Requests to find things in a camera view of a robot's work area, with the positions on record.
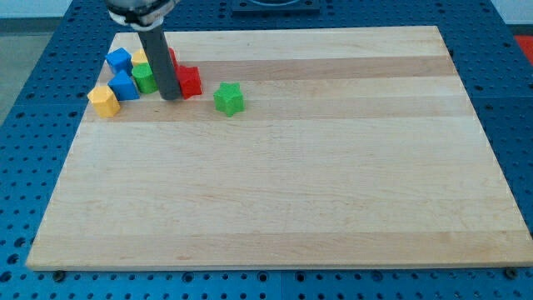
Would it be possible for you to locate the blue cube block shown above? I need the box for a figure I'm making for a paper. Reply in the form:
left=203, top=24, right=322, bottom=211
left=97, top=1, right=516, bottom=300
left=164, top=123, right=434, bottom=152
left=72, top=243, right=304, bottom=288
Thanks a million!
left=105, top=47, right=132, bottom=76

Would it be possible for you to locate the blue triangle block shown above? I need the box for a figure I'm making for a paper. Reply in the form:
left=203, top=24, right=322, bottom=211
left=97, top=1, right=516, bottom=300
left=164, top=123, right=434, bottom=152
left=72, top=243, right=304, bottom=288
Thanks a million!
left=107, top=71, right=140, bottom=101

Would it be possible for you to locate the red block behind rod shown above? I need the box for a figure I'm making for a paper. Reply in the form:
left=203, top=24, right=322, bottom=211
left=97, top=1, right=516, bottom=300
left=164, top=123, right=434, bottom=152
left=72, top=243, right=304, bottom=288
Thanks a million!
left=168, top=47, right=178, bottom=70

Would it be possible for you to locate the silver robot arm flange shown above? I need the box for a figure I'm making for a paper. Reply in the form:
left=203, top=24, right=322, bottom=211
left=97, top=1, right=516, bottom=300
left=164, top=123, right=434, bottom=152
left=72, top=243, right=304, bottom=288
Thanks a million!
left=104, top=0, right=180, bottom=32

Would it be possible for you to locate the green star block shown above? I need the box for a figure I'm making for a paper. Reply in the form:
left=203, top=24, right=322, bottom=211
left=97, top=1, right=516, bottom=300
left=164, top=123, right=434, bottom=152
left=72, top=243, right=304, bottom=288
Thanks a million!
left=213, top=82, right=245, bottom=117

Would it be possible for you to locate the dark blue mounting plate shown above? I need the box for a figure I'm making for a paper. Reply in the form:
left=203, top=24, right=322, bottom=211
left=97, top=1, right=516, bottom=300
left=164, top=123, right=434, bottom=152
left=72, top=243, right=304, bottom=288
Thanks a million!
left=229, top=0, right=321, bottom=14

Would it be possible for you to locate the green cylinder block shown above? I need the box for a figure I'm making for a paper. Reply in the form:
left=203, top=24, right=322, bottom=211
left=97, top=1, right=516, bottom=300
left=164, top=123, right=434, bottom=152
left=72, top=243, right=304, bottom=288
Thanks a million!
left=132, top=62, right=158, bottom=94

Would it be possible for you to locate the yellow block at back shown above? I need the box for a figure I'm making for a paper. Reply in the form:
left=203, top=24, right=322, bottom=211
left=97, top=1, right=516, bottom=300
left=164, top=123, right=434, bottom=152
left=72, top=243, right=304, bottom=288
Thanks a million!
left=131, top=48, right=148, bottom=67

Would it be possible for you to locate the red star block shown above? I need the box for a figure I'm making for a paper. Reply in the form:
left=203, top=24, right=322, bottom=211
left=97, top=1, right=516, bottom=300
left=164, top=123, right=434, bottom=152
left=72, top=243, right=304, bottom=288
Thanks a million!
left=177, top=65, right=202, bottom=99

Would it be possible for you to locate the grey cylindrical pointer rod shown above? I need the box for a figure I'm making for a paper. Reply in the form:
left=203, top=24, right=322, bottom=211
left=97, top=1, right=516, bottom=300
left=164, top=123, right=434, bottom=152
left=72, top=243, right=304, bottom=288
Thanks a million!
left=137, top=25, right=182, bottom=101

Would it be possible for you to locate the red object at edge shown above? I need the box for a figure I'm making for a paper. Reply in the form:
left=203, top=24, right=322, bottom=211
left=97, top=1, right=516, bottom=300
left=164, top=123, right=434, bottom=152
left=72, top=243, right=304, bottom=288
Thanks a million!
left=514, top=35, right=533, bottom=64

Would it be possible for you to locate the yellow hexagon block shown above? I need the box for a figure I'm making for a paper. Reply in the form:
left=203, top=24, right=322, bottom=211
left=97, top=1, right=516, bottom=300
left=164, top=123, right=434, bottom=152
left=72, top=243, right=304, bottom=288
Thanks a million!
left=87, top=86, right=121, bottom=118

